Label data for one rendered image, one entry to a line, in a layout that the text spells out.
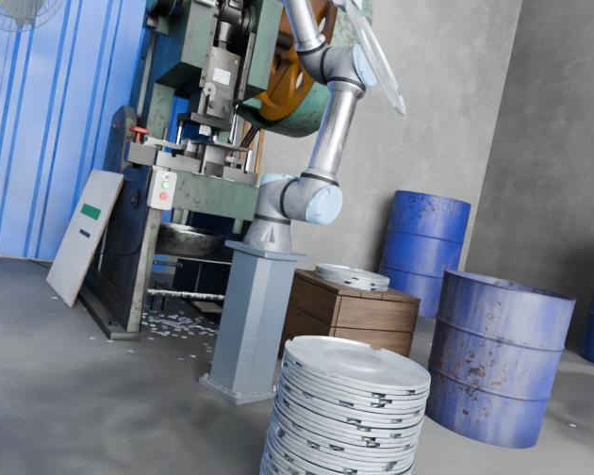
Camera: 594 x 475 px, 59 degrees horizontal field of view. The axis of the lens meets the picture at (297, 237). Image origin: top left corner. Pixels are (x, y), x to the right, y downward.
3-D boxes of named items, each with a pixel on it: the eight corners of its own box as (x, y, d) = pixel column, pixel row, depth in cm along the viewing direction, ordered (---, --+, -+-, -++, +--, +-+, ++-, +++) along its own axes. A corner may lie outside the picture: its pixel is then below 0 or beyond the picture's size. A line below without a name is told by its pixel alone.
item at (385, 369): (439, 368, 112) (440, 366, 112) (414, 404, 85) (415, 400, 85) (316, 332, 123) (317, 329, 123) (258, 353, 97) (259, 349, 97)
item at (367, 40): (414, 139, 120) (417, 138, 119) (362, 61, 97) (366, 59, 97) (382, 52, 134) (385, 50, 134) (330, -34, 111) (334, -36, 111)
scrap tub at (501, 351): (569, 446, 173) (602, 303, 170) (490, 458, 150) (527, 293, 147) (467, 394, 208) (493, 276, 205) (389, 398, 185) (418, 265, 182)
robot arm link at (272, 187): (270, 216, 170) (278, 174, 169) (303, 222, 162) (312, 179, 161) (245, 211, 160) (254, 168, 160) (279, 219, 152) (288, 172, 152)
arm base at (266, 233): (300, 254, 163) (306, 223, 162) (266, 251, 151) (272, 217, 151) (267, 245, 173) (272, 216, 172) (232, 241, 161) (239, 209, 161)
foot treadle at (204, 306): (223, 323, 197) (225, 310, 197) (198, 322, 192) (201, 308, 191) (171, 287, 246) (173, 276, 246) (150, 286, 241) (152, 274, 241)
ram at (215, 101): (234, 122, 220) (247, 51, 218) (201, 112, 211) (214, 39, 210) (217, 123, 234) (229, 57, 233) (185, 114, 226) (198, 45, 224)
